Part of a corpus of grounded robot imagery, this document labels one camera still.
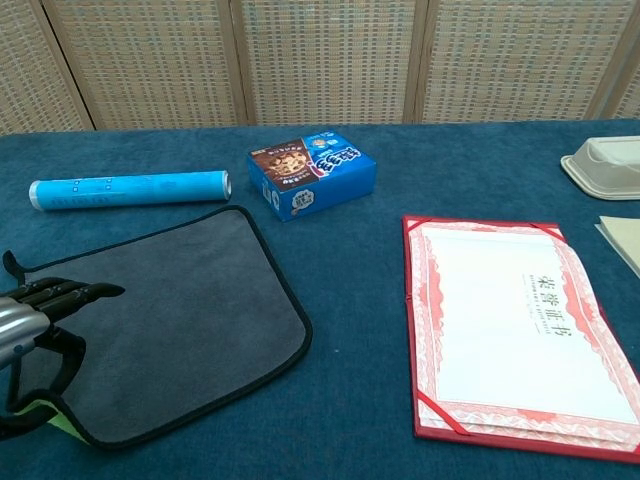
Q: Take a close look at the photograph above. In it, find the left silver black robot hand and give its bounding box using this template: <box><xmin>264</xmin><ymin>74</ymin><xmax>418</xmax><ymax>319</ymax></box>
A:
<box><xmin>0</xmin><ymin>276</ymin><xmax>127</xmax><ymax>392</ymax></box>

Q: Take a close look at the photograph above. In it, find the grey and green cloth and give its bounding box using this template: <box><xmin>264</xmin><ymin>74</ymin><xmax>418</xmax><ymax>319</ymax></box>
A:
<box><xmin>0</xmin><ymin>203</ymin><xmax>314</xmax><ymax>450</ymax></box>

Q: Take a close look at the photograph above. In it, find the white certificate red border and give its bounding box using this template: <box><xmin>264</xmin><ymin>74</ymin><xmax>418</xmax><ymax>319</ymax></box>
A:
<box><xmin>408</xmin><ymin>222</ymin><xmax>640</xmax><ymax>454</ymax></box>

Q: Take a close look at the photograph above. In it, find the wooden rattan folding screen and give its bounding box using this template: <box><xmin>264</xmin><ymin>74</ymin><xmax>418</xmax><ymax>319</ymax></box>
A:
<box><xmin>0</xmin><ymin>0</ymin><xmax>640</xmax><ymax>135</ymax></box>

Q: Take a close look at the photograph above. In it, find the dark blue tablecloth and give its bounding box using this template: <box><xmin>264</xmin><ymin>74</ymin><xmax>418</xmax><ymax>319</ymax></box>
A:
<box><xmin>0</xmin><ymin>118</ymin><xmax>640</xmax><ymax>480</ymax></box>

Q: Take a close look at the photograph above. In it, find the red certificate folder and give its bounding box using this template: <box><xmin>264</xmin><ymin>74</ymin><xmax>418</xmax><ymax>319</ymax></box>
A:
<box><xmin>402</xmin><ymin>214</ymin><xmax>640</xmax><ymax>465</ymax></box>

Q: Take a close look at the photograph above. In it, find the beige lidded food container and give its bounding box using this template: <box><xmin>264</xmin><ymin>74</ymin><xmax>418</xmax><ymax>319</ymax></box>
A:
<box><xmin>559</xmin><ymin>135</ymin><xmax>640</xmax><ymax>202</ymax></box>

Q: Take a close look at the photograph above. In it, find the blue cling film roll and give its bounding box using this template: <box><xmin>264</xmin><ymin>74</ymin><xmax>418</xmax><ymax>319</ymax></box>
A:
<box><xmin>28</xmin><ymin>169</ymin><xmax>233</xmax><ymax>213</ymax></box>

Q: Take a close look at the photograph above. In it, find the beige paper sheet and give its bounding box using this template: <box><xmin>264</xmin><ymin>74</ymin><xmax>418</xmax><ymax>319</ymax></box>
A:
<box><xmin>593</xmin><ymin>215</ymin><xmax>640</xmax><ymax>280</ymax></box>

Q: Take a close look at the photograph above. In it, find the blue cookie box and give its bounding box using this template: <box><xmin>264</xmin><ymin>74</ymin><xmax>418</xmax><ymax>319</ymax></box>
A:
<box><xmin>246</xmin><ymin>130</ymin><xmax>378</xmax><ymax>224</ymax></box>

